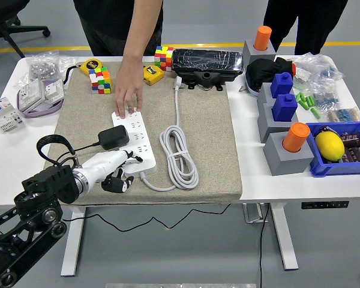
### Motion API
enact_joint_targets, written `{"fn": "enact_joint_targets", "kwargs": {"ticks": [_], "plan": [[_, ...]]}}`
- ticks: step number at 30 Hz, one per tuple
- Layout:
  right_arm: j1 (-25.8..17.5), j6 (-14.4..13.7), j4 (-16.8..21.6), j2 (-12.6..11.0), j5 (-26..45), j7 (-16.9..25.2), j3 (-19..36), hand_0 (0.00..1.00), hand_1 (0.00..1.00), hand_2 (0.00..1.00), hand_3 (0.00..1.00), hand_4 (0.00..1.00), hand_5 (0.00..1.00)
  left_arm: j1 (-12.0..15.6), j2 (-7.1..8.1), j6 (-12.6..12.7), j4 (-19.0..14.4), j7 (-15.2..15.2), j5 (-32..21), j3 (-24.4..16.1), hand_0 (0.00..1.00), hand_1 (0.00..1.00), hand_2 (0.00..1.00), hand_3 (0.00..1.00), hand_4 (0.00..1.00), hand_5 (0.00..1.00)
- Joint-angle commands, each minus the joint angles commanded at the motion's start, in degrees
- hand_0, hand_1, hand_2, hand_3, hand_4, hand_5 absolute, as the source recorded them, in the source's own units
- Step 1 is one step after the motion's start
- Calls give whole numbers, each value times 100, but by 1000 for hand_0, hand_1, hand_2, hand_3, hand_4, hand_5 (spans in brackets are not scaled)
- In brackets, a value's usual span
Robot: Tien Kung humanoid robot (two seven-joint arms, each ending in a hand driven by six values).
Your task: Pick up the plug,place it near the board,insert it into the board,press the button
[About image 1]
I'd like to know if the person's hand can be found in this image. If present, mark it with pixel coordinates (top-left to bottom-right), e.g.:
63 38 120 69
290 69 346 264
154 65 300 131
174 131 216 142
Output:
113 56 145 119

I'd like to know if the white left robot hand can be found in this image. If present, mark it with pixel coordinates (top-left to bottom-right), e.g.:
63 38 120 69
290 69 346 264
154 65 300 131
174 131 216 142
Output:
79 149 144 193

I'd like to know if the black plug adapter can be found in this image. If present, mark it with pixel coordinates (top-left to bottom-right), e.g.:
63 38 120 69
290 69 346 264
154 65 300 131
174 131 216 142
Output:
97 125 130 151

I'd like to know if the white power strip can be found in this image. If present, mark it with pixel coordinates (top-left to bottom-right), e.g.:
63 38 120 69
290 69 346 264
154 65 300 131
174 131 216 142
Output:
112 110 157 175

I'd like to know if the thin black plug cord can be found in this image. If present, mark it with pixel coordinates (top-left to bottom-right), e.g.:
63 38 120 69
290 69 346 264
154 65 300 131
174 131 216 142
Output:
62 140 232 234

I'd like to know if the squarish yellow tape measure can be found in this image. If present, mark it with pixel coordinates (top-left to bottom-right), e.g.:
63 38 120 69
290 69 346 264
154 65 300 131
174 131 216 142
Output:
143 65 165 86

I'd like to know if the scrambled colourful puzzle cube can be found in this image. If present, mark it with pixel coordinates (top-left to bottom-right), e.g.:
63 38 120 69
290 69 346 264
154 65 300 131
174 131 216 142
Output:
88 66 113 95
154 46 175 72

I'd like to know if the round yellow tape measure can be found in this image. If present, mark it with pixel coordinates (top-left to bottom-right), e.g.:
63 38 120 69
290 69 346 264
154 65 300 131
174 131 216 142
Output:
79 58 104 76

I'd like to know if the empty clear plastic bag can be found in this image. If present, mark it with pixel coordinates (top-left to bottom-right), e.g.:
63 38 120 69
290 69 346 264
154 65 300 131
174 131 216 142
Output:
58 55 79 74

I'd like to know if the person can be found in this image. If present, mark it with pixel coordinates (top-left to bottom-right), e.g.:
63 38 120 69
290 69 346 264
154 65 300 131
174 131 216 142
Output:
73 0 164 57

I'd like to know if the purple plastic tray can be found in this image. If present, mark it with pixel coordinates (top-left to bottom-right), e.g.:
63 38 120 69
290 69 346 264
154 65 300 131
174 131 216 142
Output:
16 79 65 118

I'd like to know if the black film-wrapped device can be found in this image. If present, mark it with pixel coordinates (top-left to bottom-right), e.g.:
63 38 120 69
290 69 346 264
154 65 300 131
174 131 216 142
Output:
170 47 244 91

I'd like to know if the grey-brown mat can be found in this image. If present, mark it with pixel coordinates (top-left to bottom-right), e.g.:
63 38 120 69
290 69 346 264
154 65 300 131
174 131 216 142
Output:
46 61 243 205

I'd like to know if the white table leg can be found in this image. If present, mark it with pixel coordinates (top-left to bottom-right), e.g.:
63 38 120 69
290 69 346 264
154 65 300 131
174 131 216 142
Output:
60 206 87 277
269 203 299 271

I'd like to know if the clear bag of screws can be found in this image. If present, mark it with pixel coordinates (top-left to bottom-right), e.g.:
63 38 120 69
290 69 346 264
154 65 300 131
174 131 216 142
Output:
23 49 62 82

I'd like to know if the white circuit breaker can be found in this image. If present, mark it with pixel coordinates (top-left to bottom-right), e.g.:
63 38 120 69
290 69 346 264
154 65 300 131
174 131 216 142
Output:
0 97 25 133

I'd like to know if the white blue rimmed object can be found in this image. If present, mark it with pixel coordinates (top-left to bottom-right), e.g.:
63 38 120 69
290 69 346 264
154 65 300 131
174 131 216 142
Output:
246 78 262 97

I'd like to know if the grey block with hole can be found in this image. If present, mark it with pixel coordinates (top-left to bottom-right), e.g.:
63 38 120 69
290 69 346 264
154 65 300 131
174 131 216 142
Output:
257 103 299 143
242 38 277 65
263 131 315 176
257 82 277 106

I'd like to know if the black cloth bundle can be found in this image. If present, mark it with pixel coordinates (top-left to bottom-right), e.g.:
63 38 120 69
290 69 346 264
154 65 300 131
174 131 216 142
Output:
245 56 296 86

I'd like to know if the orange cylinder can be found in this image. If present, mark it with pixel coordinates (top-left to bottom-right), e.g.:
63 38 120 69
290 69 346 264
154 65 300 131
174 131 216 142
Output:
281 122 311 153
254 25 273 52

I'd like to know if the black office chair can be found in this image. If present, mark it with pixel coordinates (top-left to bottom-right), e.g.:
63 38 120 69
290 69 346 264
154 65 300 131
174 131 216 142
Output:
0 0 52 59

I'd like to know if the blue peg block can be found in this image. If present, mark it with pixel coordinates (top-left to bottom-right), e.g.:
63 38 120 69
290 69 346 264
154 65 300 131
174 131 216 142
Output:
269 71 295 98
271 93 298 122

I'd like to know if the small white bagged box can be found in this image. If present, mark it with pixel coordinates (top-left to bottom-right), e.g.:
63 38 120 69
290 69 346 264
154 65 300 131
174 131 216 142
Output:
293 67 311 83

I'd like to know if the clear bag of parts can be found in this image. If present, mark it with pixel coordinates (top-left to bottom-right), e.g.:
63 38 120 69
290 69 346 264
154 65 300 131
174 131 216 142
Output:
292 53 347 91

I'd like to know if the bag of blue components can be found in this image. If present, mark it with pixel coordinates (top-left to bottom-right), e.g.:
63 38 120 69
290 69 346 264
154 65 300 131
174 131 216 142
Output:
311 86 341 110

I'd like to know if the yellow lemon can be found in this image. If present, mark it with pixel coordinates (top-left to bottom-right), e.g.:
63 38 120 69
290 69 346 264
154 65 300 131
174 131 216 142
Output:
314 131 346 160

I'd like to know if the bag of striped resistors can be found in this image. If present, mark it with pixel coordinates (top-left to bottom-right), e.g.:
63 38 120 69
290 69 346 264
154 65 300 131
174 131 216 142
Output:
326 106 360 123

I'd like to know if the blue plastic bin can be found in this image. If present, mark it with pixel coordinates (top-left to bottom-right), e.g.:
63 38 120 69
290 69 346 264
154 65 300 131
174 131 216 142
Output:
305 121 360 178

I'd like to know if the black desk control panel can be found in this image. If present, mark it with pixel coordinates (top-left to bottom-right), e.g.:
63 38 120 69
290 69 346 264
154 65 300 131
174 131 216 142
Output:
301 200 350 210

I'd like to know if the brown capacitor pile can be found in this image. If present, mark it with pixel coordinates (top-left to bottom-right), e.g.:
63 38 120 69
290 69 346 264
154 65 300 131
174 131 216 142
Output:
338 131 360 164

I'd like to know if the white power strip cord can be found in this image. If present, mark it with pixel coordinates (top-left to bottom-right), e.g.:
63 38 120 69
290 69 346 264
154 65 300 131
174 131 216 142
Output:
140 74 200 192

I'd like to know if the black cord strap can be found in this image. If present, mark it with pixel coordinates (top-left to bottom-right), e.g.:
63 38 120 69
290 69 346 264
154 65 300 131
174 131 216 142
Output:
62 63 82 88

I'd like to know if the white wall socket panel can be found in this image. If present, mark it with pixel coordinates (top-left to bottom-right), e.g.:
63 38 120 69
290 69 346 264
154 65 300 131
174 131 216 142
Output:
43 79 64 104

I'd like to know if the white wall switch panel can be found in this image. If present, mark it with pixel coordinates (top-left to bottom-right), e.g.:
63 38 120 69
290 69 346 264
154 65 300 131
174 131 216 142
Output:
19 78 47 112

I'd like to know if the silver under-table bracket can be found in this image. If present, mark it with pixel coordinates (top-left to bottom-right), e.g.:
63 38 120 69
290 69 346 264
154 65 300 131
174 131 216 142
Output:
242 203 269 224

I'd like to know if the black floor cable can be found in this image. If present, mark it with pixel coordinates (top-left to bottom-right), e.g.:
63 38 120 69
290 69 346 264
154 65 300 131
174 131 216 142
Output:
257 203 272 288

